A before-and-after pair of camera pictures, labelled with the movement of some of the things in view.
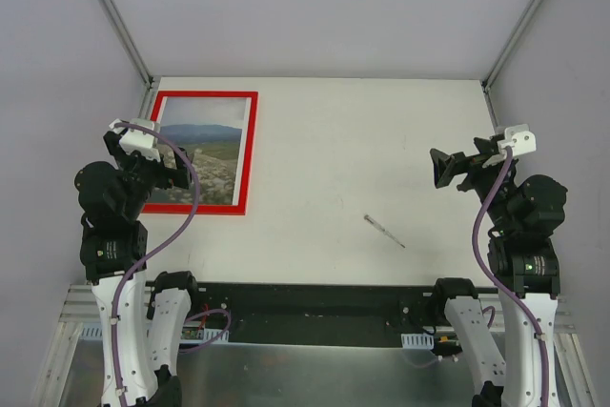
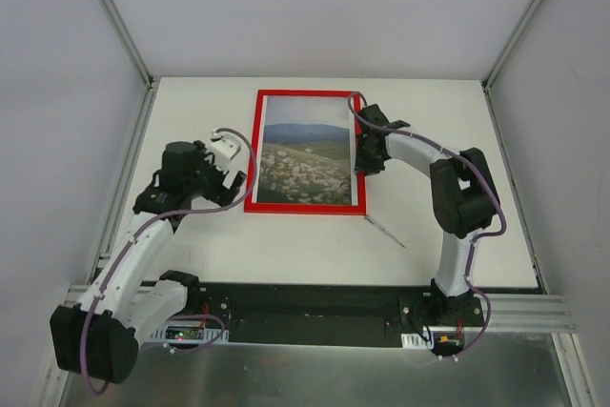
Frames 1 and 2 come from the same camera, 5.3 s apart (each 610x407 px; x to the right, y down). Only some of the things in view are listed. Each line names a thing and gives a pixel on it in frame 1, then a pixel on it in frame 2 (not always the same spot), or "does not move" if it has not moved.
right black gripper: x=461 y=165 → x=364 y=149
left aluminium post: x=114 y=14 does not move
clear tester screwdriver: x=382 y=229 does not move
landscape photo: x=213 y=132 → x=308 y=151
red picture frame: x=209 y=210 → x=252 y=204
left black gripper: x=159 y=167 → x=221 y=186
